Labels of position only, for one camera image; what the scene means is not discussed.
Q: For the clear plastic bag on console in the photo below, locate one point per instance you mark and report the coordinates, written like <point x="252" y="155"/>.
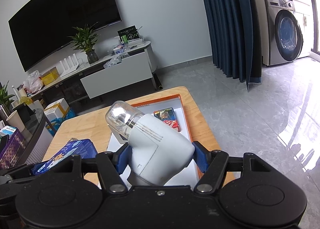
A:
<point x="116" y="59"/>

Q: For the potted green plant glass vase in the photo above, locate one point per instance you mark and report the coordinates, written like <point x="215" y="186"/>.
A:
<point x="84" y="40"/>

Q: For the orange white cardboard box tray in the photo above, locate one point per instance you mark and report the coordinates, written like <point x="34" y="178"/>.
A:
<point x="190" y="175"/>

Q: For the white yellow floor carton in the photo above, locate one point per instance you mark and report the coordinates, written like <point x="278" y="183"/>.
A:
<point x="57" y="109"/>

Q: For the white plastic bag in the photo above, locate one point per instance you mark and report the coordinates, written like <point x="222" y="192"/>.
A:
<point x="33" y="83"/>

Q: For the dark blue curtain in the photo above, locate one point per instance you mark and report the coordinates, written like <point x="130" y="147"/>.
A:
<point x="235" y="38"/>

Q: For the blue plastic floor bag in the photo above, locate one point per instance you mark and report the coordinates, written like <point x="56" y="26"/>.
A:
<point x="56" y="122"/>

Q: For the white wifi router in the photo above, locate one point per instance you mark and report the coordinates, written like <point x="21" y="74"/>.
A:
<point x="69" y="65"/>

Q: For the purple patterned gift box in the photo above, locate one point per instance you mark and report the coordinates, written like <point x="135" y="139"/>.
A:
<point x="13" y="150"/>

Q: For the blue tin with cartoon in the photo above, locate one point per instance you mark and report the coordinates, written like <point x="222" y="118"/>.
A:
<point x="85" y="148"/>

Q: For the white plug-in heater with bottle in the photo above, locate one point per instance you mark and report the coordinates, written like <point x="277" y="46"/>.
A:
<point x="158" y="151"/>

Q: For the black green display box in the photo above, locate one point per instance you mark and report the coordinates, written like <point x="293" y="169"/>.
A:
<point x="128" y="34"/>

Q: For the black wall television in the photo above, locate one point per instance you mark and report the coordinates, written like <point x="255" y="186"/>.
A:
<point x="41" y="27"/>

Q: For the white TV console cabinet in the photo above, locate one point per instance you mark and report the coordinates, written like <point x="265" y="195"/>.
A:
<point x="140" y="65"/>

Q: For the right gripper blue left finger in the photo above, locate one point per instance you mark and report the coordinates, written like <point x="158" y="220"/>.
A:
<point x="122" y="158"/>

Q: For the black glass round side table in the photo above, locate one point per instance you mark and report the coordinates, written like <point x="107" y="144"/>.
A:
<point x="37" y="138"/>

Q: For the yellow cardboard box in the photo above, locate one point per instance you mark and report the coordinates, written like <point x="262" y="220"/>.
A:
<point x="50" y="76"/>

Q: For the blue red playing card pack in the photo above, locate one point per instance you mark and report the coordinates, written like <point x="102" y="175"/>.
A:
<point x="168" y="116"/>

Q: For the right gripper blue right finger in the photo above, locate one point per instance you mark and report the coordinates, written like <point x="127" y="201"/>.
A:
<point x="202" y="156"/>

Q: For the front-load washing machine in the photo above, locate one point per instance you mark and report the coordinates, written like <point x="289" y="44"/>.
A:
<point x="286" y="30"/>

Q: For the white power adapter box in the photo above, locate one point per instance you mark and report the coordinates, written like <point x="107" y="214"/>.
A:
<point x="121" y="139"/>

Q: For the paper cup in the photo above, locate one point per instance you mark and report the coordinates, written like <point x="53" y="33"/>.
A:
<point x="14" y="120"/>

